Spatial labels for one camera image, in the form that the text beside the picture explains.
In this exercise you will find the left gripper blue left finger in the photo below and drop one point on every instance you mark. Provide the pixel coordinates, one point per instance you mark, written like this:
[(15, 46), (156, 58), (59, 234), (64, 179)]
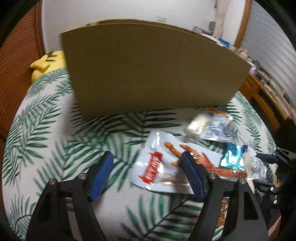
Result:
[(99, 174)]

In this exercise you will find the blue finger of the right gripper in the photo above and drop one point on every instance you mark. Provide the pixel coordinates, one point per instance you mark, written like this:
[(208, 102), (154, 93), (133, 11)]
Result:
[(267, 158)]

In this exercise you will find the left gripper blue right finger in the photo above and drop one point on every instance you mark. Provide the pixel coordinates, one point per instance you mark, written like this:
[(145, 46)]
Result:
[(195, 173)]

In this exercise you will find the silver foil snack pack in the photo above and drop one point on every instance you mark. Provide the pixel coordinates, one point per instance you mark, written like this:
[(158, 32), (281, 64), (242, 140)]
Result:
[(255, 168)]

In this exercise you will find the blue foil snack pack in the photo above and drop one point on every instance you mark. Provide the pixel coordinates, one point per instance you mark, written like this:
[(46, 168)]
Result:
[(233, 157)]

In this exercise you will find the white red jerky pack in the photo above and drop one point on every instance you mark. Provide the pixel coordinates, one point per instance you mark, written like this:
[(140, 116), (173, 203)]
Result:
[(157, 168)]

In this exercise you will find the silver orange label pack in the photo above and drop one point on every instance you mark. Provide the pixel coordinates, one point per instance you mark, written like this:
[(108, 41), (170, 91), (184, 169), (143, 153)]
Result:
[(216, 126)]

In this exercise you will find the small white cake pack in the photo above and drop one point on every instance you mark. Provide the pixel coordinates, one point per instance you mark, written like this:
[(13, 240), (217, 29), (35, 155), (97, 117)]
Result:
[(197, 125)]

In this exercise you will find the palm leaf bed cover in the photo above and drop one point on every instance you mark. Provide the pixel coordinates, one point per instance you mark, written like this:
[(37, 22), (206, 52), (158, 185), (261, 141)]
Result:
[(50, 138)]

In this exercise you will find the wooden sideboard cabinet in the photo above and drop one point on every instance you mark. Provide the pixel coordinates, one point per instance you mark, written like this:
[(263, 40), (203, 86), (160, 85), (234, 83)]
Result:
[(269, 106)]

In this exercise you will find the brown cardboard box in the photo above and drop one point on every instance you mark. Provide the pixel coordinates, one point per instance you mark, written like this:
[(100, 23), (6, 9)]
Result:
[(126, 66)]

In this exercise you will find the pink vase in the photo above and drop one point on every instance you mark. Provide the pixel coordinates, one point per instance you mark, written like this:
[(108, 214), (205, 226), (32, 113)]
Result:
[(243, 53)]

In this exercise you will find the yellow plush toy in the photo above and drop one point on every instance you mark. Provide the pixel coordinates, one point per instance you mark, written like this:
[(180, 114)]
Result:
[(49, 62)]

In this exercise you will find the window roller blind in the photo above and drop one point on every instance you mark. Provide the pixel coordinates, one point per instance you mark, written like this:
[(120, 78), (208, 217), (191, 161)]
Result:
[(267, 43)]

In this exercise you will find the wooden louvered wardrobe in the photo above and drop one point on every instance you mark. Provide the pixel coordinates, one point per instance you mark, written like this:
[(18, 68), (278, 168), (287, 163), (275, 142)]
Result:
[(23, 46)]

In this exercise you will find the beige floral curtain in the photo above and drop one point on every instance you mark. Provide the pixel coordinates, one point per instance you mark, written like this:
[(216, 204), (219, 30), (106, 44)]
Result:
[(221, 11)]

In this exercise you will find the white wall switch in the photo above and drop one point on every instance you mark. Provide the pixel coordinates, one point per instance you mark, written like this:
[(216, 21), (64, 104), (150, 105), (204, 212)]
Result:
[(161, 19)]

